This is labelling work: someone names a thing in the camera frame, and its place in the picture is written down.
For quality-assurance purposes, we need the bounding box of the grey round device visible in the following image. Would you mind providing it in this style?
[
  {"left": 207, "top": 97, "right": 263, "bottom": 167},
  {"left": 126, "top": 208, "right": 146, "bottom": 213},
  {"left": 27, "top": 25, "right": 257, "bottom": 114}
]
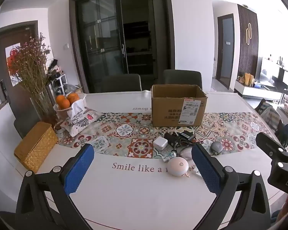
[{"left": 210, "top": 141, "right": 223, "bottom": 155}]

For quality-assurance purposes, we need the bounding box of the dried flower bouquet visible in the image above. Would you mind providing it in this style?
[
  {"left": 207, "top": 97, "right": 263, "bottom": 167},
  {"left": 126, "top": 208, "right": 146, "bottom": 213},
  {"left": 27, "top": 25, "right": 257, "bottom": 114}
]
[{"left": 8, "top": 32, "right": 51, "bottom": 96}]

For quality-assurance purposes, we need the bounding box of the white square charger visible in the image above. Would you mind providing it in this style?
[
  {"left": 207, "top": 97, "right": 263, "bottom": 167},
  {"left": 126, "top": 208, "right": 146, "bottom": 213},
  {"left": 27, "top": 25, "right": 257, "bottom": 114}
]
[{"left": 153, "top": 136, "right": 168, "bottom": 152}]

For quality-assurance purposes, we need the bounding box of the grey dining chair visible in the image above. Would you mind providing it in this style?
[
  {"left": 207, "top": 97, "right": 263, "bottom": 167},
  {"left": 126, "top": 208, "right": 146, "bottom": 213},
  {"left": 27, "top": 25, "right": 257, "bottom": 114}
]
[
  {"left": 101, "top": 74, "right": 142, "bottom": 93},
  {"left": 163, "top": 69, "right": 203, "bottom": 91}
]

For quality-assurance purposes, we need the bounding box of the dark interior door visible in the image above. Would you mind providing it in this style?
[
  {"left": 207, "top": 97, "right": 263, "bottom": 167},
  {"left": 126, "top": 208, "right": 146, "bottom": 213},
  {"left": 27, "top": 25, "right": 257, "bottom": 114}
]
[{"left": 217, "top": 13, "right": 235, "bottom": 90}]

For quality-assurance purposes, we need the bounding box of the brown cardboard box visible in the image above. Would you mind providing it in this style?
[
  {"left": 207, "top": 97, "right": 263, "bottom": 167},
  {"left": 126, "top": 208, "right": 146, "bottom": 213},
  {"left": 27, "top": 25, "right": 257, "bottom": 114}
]
[{"left": 151, "top": 84, "right": 208, "bottom": 127}]

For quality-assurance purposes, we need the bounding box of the floral tissue box cover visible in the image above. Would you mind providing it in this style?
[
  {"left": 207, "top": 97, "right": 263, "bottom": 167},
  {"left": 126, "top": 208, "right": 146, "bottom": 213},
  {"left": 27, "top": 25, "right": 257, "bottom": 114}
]
[{"left": 61, "top": 99, "right": 101, "bottom": 137}]

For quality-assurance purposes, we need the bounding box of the dark slatted wall panel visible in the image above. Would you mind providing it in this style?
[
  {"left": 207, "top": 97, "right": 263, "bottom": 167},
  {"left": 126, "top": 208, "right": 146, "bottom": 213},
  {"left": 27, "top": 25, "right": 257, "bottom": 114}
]
[{"left": 238, "top": 4, "right": 259, "bottom": 82}]

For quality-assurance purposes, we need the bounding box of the orange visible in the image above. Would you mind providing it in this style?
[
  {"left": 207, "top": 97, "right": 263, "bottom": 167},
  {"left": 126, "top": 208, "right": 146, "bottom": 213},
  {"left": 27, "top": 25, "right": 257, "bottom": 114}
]
[
  {"left": 67, "top": 93, "right": 80, "bottom": 104},
  {"left": 56, "top": 95, "right": 70, "bottom": 109}
]

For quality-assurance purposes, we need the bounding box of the white television cabinet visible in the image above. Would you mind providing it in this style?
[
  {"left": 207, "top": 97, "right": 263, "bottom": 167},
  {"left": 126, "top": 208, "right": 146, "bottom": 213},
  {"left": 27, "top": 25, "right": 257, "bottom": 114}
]
[{"left": 235, "top": 79, "right": 287, "bottom": 101}]

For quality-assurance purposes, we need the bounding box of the glass vase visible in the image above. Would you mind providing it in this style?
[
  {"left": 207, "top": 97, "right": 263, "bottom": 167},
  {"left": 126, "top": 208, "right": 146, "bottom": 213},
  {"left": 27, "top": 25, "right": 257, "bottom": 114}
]
[{"left": 30, "top": 92, "right": 58, "bottom": 125}]

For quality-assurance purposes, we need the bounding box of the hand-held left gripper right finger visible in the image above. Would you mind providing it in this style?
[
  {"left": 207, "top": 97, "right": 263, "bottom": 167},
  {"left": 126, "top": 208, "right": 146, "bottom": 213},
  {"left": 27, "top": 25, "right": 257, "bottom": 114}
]
[{"left": 191, "top": 144, "right": 271, "bottom": 230}]

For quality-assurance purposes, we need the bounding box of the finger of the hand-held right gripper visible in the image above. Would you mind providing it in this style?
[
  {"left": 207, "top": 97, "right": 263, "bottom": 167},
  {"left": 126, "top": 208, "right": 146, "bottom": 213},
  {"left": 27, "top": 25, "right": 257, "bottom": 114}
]
[
  {"left": 270, "top": 160, "right": 288, "bottom": 180},
  {"left": 256, "top": 132, "right": 288, "bottom": 160}
]

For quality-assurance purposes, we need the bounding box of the brown wooden door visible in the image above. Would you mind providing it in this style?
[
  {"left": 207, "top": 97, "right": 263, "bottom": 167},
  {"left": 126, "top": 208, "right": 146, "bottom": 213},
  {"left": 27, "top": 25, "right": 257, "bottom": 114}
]
[{"left": 0, "top": 20, "right": 39, "bottom": 119}]

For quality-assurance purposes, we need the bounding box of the white fruit basket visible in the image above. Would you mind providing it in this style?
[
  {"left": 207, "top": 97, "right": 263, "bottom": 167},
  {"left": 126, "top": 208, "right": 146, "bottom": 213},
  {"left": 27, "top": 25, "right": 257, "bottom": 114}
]
[{"left": 53, "top": 93, "right": 87, "bottom": 120}]

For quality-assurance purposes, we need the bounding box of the yellow woven box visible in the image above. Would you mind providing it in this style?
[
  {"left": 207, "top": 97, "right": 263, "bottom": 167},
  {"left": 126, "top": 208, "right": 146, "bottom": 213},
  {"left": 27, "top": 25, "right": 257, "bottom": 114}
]
[{"left": 14, "top": 122, "right": 59, "bottom": 173}]

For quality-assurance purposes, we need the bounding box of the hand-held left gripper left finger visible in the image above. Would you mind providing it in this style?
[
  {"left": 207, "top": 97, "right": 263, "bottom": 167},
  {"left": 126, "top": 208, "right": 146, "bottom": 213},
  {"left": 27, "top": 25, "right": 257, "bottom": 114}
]
[{"left": 16, "top": 143, "right": 95, "bottom": 230}]

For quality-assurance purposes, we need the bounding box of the dark dining chair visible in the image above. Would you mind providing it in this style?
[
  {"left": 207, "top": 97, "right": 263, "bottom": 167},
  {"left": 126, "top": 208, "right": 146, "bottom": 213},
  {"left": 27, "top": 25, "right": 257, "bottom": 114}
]
[{"left": 14, "top": 117, "right": 39, "bottom": 139}]

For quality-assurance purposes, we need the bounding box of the black rectangular power adapter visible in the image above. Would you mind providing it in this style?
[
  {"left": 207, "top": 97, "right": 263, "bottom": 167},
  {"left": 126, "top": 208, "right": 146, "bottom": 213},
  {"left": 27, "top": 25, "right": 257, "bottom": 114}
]
[{"left": 164, "top": 132, "right": 180, "bottom": 147}]

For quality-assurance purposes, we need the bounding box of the dark sliding glass door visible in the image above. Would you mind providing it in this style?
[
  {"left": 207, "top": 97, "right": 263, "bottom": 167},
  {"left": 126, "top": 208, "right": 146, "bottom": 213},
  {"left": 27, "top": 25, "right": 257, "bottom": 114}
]
[{"left": 69, "top": 0, "right": 178, "bottom": 94}]

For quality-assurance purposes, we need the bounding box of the pink round device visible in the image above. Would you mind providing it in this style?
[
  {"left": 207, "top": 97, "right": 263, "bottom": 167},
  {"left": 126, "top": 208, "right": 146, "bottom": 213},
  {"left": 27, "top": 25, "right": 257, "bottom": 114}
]
[{"left": 167, "top": 157, "right": 190, "bottom": 176}]

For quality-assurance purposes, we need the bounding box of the black plug adapter with cable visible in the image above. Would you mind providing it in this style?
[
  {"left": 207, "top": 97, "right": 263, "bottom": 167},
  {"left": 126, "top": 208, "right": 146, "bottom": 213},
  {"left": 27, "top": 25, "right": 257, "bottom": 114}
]
[{"left": 176, "top": 129, "right": 197, "bottom": 144}]

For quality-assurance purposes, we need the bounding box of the patterned table runner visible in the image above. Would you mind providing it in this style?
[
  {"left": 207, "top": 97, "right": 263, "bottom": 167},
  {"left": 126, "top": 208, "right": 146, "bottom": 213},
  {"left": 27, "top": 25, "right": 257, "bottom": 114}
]
[{"left": 55, "top": 111, "right": 279, "bottom": 160}]

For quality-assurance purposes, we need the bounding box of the white shoe rack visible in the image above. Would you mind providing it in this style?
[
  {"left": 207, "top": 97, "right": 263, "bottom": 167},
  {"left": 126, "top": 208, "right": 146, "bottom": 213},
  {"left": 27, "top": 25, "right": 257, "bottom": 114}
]
[{"left": 47, "top": 59, "right": 68, "bottom": 94}]

